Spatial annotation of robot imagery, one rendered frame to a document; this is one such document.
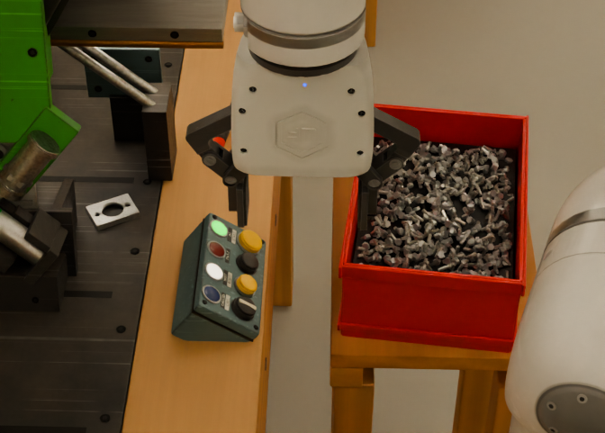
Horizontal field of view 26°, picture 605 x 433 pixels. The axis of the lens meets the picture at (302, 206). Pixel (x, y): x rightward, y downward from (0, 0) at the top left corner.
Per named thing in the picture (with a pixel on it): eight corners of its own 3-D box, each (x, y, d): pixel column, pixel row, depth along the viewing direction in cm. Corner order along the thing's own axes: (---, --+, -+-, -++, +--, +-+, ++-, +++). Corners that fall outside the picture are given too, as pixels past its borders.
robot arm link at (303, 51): (229, 35, 85) (230, 73, 87) (365, 38, 84) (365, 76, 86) (238, -33, 91) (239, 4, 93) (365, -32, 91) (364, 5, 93)
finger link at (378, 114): (316, 103, 92) (311, 163, 96) (425, 110, 93) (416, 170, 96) (316, 92, 93) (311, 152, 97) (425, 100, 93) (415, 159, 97)
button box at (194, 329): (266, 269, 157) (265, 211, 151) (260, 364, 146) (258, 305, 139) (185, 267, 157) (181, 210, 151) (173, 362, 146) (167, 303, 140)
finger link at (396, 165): (360, 164, 95) (357, 232, 99) (404, 165, 95) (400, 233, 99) (360, 136, 97) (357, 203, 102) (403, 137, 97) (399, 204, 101)
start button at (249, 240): (258, 240, 153) (264, 234, 152) (257, 257, 150) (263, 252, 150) (238, 230, 152) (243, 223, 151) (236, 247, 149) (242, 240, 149)
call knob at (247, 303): (252, 306, 145) (258, 300, 144) (251, 323, 143) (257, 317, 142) (232, 296, 144) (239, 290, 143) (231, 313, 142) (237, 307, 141)
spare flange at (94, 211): (128, 197, 161) (127, 193, 161) (139, 217, 158) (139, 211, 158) (85, 211, 159) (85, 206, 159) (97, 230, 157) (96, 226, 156)
